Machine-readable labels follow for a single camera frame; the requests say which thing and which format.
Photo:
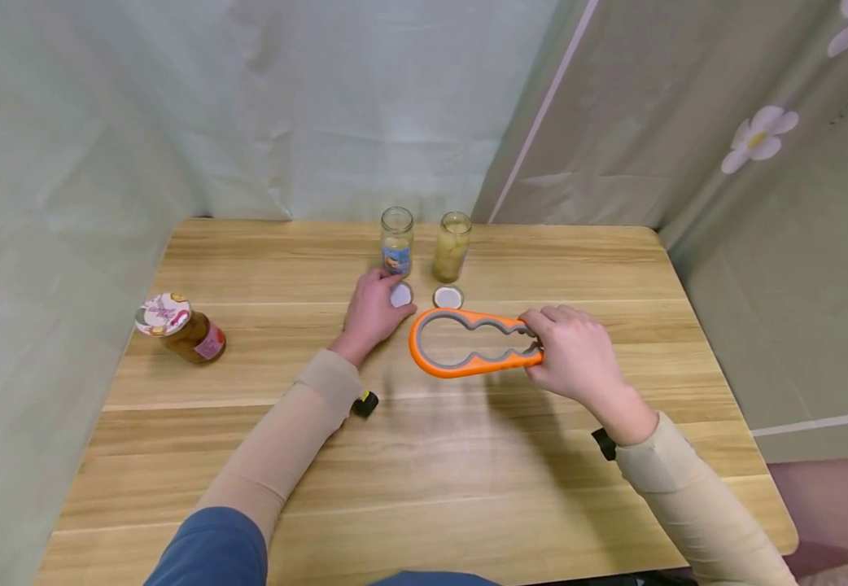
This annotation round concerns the person's left hand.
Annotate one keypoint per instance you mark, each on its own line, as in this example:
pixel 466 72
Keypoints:
pixel 371 316

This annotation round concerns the person's right hand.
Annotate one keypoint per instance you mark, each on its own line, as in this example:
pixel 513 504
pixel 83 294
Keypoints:
pixel 578 356

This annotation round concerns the person's right fingers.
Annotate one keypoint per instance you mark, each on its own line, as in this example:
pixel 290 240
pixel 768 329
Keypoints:
pixel 545 324

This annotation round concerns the person's left thumb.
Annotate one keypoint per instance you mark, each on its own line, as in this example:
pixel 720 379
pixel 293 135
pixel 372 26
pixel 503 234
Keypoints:
pixel 402 314

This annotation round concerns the person's left fingers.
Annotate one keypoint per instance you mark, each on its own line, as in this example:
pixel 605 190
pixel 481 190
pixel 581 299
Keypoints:
pixel 386 279

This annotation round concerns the white jar lid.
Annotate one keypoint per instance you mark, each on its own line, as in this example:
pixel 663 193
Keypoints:
pixel 400 295
pixel 448 297

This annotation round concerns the orange jar opener tool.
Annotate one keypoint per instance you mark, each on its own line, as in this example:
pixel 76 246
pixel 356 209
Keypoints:
pixel 460 343

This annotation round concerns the person's left forearm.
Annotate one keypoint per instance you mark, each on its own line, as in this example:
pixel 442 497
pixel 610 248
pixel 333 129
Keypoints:
pixel 263 464

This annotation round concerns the person's right forearm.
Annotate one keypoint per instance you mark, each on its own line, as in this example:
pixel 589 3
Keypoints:
pixel 688 488

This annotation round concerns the blue label glass jar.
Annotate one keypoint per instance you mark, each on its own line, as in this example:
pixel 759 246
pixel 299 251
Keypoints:
pixel 397 241

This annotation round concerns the glass jar of yellow fruit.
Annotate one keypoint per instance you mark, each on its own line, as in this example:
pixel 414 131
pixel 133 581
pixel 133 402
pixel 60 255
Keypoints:
pixel 451 247

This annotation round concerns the black wrist band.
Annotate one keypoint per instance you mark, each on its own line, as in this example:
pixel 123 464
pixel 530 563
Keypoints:
pixel 365 404
pixel 604 443

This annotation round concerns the brown jar with patterned lid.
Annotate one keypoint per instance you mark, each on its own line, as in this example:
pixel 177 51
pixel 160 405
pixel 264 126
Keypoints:
pixel 182 328

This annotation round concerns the person's body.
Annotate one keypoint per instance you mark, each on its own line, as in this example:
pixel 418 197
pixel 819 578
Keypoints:
pixel 431 579

